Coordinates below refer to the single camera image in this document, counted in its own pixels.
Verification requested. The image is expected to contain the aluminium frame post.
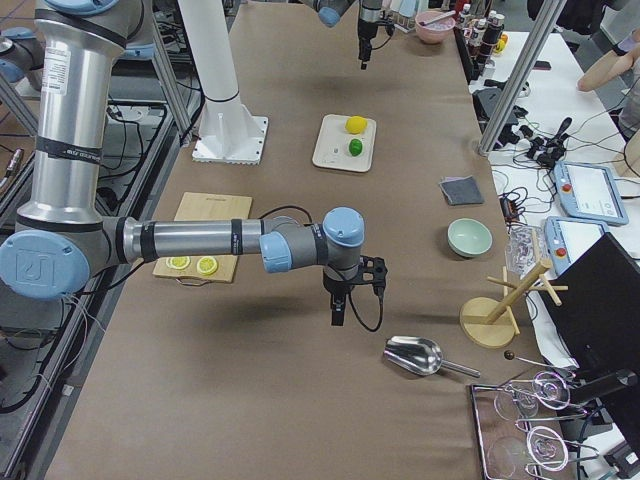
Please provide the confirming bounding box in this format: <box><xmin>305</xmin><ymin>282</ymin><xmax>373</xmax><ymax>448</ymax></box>
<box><xmin>477</xmin><ymin>0</ymin><xmax>566</xmax><ymax>157</ymax></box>

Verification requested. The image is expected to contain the blue teach pendant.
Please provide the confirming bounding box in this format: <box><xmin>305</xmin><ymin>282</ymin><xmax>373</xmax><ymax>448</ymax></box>
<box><xmin>544</xmin><ymin>216</ymin><xmax>609</xmax><ymax>275</ymax></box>
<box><xmin>553</xmin><ymin>161</ymin><xmax>629</xmax><ymax>226</ymax></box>

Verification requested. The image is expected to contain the lemon slice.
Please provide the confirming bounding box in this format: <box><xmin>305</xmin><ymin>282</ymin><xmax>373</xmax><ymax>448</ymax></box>
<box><xmin>196</xmin><ymin>256</ymin><xmax>219</xmax><ymax>276</ymax></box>
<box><xmin>165</xmin><ymin>256</ymin><xmax>191</xmax><ymax>271</ymax></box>

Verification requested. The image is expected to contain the green lime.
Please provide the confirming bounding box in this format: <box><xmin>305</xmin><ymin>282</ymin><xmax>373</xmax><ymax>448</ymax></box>
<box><xmin>348</xmin><ymin>138</ymin><xmax>364</xmax><ymax>157</ymax></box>

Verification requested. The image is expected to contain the cream rabbit tray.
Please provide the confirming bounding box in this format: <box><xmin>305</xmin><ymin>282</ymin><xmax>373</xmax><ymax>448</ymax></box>
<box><xmin>312</xmin><ymin>114</ymin><xmax>377</xmax><ymax>173</ymax></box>

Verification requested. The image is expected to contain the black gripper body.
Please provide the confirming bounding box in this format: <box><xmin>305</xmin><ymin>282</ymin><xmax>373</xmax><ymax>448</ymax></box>
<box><xmin>357</xmin><ymin>19</ymin><xmax>378</xmax><ymax>43</ymax></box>
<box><xmin>323</xmin><ymin>265</ymin><xmax>361</xmax><ymax>300</ymax></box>

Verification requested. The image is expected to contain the wooden cutting board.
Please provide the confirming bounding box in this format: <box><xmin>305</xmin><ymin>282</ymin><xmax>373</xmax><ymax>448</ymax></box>
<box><xmin>152</xmin><ymin>192</ymin><xmax>253</xmax><ymax>286</ymax></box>

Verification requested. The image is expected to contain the wire glass rack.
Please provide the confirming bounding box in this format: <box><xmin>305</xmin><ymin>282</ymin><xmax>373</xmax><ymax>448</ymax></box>
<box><xmin>469</xmin><ymin>370</ymin><xmax>599</xmax><ymax>479</ymax></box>

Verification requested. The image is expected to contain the yellow lemon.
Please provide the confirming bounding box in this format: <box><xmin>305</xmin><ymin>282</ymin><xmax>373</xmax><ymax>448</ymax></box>
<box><xmin>344</xmin><ymin>115</ymin><xmax>368</xmax><ymax>135</ymax></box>

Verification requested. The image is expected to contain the grey folded cloth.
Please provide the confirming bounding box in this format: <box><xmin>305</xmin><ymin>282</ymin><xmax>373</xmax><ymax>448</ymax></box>
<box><xmin>439</xmin><ymin>176</ymin><xmax>484</xmax><ymax>206</ymax></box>

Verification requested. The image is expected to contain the pink bowl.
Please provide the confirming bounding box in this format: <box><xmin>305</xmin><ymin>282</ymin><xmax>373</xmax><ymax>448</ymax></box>
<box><xmin>415</xmin><ymin>10</ymin><xmax>456</xmax><ymax>45</ymax></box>

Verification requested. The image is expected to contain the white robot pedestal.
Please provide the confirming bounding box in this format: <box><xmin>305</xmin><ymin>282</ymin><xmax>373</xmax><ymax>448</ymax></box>
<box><xmin>179</xmin><ymin>0</ymin><xmax>268</xmax><ymax>165</ymax></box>

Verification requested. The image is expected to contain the metal scoop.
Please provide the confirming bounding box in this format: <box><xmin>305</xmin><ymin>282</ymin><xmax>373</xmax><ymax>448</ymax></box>
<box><xmin>383</xmin><ymin>336</ymin><xmax>481</xmax><ymax>378</ymax></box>

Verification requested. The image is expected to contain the green bowl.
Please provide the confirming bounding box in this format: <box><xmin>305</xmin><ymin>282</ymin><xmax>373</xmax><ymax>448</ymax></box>
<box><xmin>447</xmin><ymin>218</ymin><xmax>493</xmax><ymax>258</ymax></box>

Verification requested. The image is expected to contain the black monitor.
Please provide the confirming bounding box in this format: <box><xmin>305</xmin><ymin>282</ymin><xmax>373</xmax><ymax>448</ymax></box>
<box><xmin>545</xmin><ymin>233</ymin><xmax>639</xmax><ymax>452</ymax></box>

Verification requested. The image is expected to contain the wooden mug tree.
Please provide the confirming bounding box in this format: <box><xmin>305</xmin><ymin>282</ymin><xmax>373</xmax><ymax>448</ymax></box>
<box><xmin>459</xmin><ymin>258</ymin><xmax>568</xmax><ymax>349</ymax></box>

